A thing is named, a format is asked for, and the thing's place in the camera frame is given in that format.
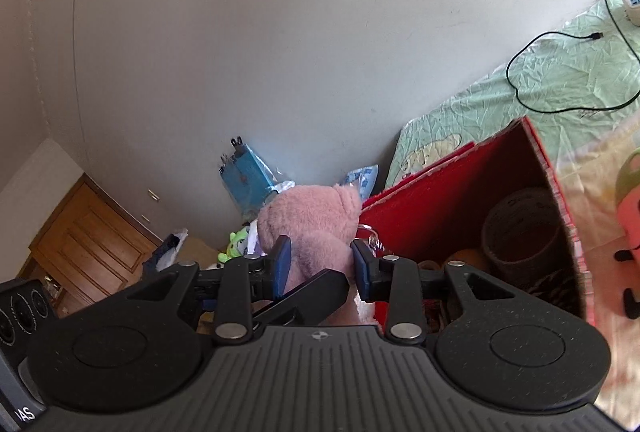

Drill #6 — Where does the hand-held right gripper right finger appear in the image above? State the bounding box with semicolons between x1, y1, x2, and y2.
350;239;516;346

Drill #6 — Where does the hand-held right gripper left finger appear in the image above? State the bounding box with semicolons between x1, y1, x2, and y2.
125;235;293;346

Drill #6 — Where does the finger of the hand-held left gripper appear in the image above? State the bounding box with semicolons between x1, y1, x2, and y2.
252;268;351;328

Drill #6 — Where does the pink plush toy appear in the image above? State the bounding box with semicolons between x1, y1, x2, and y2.
250;184;382;328

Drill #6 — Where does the red cardboard box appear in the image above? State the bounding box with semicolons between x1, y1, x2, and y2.
359;116;598;328

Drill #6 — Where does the green alien plush toy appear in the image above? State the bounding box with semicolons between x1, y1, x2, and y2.
217;227;254;263

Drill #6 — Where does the brown cardboard box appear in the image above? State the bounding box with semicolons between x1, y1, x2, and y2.
172;237;227;269

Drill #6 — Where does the blue plastic package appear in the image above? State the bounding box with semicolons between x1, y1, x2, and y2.
218;138;282;219

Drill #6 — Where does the blue and white packet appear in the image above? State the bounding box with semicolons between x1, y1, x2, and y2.
340;164;380;199

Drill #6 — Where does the wooden door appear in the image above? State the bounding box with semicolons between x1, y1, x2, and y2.
29;174;164;319

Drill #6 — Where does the dark blue cloth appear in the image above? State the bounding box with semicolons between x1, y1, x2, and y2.
142;232;189;274

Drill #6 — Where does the dark round container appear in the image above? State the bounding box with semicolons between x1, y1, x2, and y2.
481;187;567;289

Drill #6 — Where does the black cable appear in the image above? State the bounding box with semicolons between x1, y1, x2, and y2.
505;0;640;115

